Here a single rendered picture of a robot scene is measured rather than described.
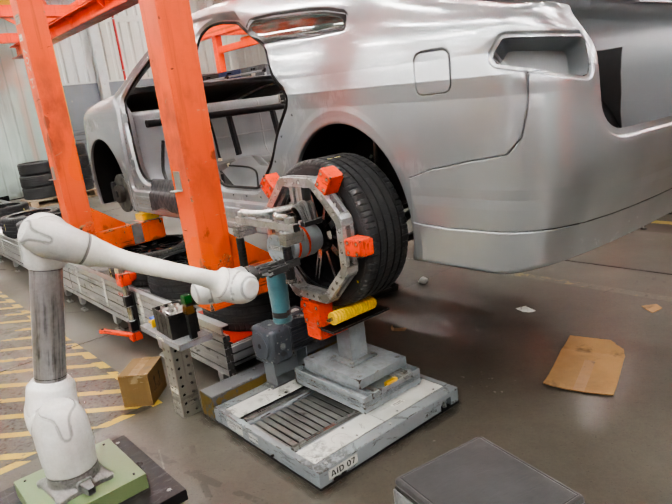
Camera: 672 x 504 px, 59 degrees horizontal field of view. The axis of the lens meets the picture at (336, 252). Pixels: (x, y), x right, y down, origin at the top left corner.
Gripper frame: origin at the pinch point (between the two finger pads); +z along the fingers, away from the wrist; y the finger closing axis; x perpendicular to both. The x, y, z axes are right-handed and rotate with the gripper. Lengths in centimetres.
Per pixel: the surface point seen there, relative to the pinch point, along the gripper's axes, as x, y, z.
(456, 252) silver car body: -3, 45, 45
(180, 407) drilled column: -78, -75, -25
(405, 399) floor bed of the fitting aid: -75, 11, 44
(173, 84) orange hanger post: 73, -60, -5
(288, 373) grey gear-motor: -74, -54, 26
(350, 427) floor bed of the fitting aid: -75, 9, 13
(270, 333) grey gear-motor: -43, -40, 11
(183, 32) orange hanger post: 94, -60, 4
